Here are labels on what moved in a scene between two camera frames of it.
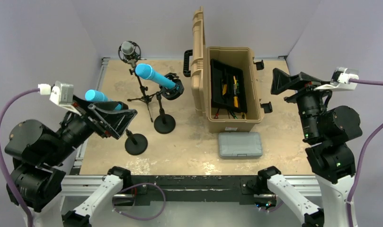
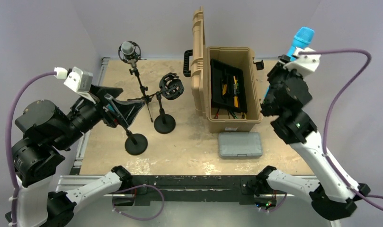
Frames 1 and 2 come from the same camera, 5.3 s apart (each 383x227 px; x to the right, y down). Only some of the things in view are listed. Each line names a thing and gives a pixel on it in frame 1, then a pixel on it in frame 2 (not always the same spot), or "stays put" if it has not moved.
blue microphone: [146, 71] to [302, 38]
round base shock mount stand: [164, 124] stays put
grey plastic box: [240, 144] stays put
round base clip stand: [135, 144] stays put
